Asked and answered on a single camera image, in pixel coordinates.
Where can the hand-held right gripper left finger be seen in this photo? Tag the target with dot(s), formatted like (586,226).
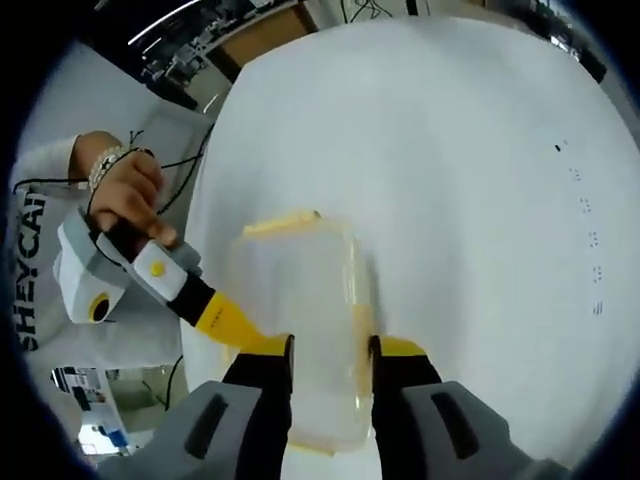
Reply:
(250,400)

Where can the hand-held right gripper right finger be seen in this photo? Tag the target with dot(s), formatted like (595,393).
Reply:
(415,410)

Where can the clear box with yellow buckle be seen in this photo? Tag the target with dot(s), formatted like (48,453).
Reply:
(310,300)

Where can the brown wooden board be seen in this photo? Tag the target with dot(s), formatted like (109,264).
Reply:
(260,40)

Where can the person's white sweatshirt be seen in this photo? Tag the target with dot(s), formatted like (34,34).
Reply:
(130,345)

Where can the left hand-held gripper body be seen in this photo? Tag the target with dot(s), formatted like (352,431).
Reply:
(80,280)

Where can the person's left hand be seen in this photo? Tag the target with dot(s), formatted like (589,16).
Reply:
(132,195)

